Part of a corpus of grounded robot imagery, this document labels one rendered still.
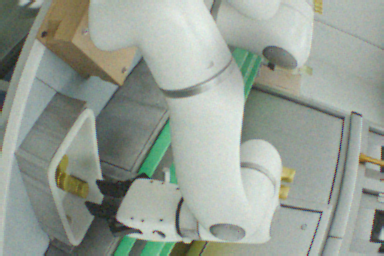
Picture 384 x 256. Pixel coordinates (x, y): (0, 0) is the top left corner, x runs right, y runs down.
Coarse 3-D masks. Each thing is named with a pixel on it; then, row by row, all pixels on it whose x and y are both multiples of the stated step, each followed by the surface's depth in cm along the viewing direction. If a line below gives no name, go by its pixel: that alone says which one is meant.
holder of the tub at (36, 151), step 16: (64, 96) 81; (48, 112) 78; (64, 112) 78; (80, 112) 78; (32, 128) 75; (48, 128) 75; (64, 128) 75; (32, 144) 72; (48, 144) 72; (32, 160) 69; (48, 160) 70; (32, 176) 71; (32, 192) 75; (48, 192) 72; (48, 208) 76; (48, 224) 81; (64, 240) 82
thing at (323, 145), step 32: (256, 96) 163; (288, 96) 163; (256, 128) 152; (288, 128) 153; (320, 128) 154; (352, 128) 150; (288, 160) 143; (320, 160) 143; (352, 160) 138; (288, 192) 133; (320, 192) 133; (352, 192) 128; (352, 224) 121
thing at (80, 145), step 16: (80, 128) 83; (64, 144) 72; (80, 144) 85; (96, 144) 85; (80, 160) 88; (96, 160) 87; (48, 176) 69; (80, 176) 91; (96, 176) 90; (64, 192) 90; (96, 192) 92; (64, 208) 88; (80, 208) 89; (64, 224) 76; (80, 224) 86; (80, 240) 84
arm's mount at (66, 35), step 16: (64, 0) 67; (80, 0) 66; (48, 16) 67; (64, 16) 66; (80, 16) 65; (48, 32) 68; (64, 32) 66; (80, 32) 67; (48, 48) 73; (64, 48) 71; (80, 48) 69; (96, 48) 75; (128, 48) 88; (80, 64) 82; (96, 64) 77; (112, 64) 84; (128, 64) 91; (112, 80) 88
